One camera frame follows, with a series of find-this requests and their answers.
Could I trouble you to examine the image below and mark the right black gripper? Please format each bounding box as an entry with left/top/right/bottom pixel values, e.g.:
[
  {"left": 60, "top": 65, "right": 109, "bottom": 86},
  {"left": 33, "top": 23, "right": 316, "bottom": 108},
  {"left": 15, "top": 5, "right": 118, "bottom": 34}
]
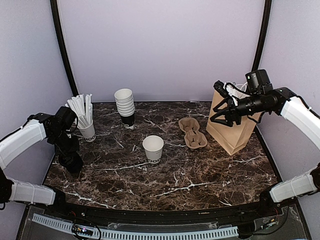
[{"left": 210, "top": 92, "right": 269, "bottom": 127}]

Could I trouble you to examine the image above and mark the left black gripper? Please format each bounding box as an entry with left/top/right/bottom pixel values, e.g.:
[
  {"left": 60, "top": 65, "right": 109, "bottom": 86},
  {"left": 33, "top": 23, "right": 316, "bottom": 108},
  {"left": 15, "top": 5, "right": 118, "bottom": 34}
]
[{"left": 49, "top": 129, "right": 79, "bottom": 158}]

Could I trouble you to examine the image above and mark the stack of black lids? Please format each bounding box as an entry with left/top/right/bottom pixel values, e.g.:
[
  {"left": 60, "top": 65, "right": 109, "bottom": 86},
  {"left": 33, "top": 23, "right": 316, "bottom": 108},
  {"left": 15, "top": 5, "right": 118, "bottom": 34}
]
[{"left": 58, "top": 154, "right": 83, "bottom": 174}]

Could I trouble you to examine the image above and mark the stack of paper cups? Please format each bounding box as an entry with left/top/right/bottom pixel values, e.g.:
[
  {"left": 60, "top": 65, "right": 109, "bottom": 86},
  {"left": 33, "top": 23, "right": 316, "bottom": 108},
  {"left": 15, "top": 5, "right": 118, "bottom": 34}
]
[{"left": 114, "top": 88, "right": 135, "bottom": 129}]

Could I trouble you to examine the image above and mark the white paper coffee cup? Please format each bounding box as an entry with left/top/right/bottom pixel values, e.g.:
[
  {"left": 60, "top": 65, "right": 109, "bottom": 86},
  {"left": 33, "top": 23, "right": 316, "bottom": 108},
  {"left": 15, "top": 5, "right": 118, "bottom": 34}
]
[{"left": 142, "top": 135, "right": 164, "bottom": 164}]

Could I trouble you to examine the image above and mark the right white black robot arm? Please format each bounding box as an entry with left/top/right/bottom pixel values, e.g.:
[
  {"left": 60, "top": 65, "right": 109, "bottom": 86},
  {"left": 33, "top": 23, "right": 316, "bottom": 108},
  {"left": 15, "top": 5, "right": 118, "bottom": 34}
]
[{"left": 210, "top": 86, "right": 320, "bottom": 217}]

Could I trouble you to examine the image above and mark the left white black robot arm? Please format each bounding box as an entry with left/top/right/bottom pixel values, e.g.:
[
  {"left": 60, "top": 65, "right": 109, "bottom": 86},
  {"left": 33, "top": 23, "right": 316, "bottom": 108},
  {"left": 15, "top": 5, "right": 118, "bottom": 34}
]
[{"left": 0, "top": 107, "right": 83, "bottom": 218}]

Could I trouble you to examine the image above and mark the brown paper bag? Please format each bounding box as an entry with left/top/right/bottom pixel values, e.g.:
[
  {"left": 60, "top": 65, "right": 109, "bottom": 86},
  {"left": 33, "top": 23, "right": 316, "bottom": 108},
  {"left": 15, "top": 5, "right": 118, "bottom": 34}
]
[{"left": 206, "top": 83, "right": 261, "bottom": 155}]

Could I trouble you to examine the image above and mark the white cup holding straws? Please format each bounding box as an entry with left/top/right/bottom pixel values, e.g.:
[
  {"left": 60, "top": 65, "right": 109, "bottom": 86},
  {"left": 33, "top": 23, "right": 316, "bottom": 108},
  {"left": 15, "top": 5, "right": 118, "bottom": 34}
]
[{"left": 77, "top": 122, "right": 96, "bottom": 142}]

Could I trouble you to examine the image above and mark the brown pulp cup carrier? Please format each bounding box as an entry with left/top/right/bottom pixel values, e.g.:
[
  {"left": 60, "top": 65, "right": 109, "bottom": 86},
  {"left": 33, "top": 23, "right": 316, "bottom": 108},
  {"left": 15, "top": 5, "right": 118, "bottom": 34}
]
[{"left": 178, "top": 117, "right": 208, "bottom": 150}]

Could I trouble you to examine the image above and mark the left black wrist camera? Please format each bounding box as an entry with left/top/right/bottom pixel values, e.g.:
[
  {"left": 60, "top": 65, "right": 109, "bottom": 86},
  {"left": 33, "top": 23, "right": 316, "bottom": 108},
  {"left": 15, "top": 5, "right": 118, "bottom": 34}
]
[{"left": 55, "top": 106, "right": 77, "bottom": 130}]

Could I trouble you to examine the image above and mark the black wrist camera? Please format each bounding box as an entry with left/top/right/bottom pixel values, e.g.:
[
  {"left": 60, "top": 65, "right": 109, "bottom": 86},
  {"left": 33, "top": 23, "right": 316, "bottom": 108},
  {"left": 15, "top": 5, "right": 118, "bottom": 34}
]
[
  {"left": 55, "top": 106, "right": 77, "bottom": 130},
  {"left": 245, "top": 69, "right": 273, "bottom": 95}
]

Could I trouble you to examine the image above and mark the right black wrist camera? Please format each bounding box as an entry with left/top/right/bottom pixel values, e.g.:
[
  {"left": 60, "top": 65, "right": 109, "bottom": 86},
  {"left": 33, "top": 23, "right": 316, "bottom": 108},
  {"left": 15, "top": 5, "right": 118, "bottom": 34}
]
[{"left": 245, "top": 69, "right": 273, "bottom": 95}]

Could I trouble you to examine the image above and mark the grey slotted cable duct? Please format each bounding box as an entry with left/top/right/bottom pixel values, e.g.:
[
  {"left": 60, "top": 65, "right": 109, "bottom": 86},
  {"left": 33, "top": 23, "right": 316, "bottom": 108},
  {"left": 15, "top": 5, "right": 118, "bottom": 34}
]
[{"left": 31, "top": 213, "right": 239, "bottom": 240}]

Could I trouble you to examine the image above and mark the black curved front rail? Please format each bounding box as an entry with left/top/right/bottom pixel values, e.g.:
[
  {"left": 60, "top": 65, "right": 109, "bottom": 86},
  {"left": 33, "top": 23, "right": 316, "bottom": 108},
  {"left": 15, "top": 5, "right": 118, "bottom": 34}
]
[{"left": 24, "top": 198, "right": 298, "bottom": 226}]

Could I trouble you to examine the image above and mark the right black frame post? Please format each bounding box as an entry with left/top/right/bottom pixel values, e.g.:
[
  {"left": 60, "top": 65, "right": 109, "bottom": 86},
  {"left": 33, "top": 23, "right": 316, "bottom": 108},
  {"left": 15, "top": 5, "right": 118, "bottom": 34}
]
[{"left": 251, "top": 0, "right": 272, "bottom": 71}]

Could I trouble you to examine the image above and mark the black frame post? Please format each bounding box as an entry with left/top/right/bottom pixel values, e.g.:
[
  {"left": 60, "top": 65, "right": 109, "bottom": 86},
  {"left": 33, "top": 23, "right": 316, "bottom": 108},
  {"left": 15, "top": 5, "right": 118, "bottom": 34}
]
[
  {"left": 251, "top": 0, "right": 272, "bottom": 71},
  {"left": 50, "top": 0, "right": 79, "bottom": 97}
]

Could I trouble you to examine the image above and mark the left black frame post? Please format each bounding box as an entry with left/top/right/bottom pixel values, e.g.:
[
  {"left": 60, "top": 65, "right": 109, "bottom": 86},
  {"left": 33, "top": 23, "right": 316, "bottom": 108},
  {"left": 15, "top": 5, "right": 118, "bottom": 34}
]
[{"left": 50, "top": 0, "right": 79, "bottom": 97}]

